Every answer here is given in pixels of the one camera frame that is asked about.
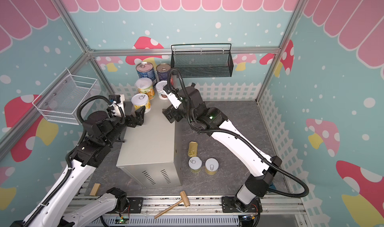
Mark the wooden block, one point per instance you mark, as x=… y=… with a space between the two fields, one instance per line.
x=95 y=189

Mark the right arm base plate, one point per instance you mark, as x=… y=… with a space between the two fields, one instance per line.
x=232 y=205

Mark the black mesh wall basket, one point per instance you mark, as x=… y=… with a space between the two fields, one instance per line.
x=209 y=60

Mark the peach fruit can plastic lid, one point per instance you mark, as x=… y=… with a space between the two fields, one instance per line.
x=145 y=86

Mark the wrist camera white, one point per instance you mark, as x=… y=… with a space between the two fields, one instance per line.
x=116 y=108
x=172 y=97

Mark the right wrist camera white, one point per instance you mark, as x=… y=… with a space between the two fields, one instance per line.
x=172 y=97

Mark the gold can lying down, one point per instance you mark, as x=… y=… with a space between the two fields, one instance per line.
x=193 y=149

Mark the grey metal cabinet counter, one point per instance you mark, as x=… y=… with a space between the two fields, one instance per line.
x=151 y=153

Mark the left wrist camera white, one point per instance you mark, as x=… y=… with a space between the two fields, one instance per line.
x=116 y=108

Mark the blue soup can pink lid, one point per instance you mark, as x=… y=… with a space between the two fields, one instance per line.
x=146 y=70

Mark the white wire wall basket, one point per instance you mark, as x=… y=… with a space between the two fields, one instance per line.
x=60 y=100

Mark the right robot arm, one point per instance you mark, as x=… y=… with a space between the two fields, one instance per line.
x=187 y=103

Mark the green circuit board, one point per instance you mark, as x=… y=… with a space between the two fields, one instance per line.
x=122 y=220

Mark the dark blue chopped tomato can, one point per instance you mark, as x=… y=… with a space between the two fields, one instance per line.
x=163 y=71

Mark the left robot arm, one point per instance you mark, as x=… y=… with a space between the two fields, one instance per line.
x=103 y=120

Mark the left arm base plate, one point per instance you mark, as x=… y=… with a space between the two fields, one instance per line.
x=131 y=205

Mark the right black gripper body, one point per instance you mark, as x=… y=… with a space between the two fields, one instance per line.
x=174 y=113

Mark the wooden mallet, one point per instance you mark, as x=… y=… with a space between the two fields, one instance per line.
x=183 y=201

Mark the fruit can white lid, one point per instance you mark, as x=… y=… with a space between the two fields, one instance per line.
x=160 y=90
x=140 y=100
x=212 y=166
x=195 y=164

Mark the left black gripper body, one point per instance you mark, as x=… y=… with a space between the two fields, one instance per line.
x=129 y=121

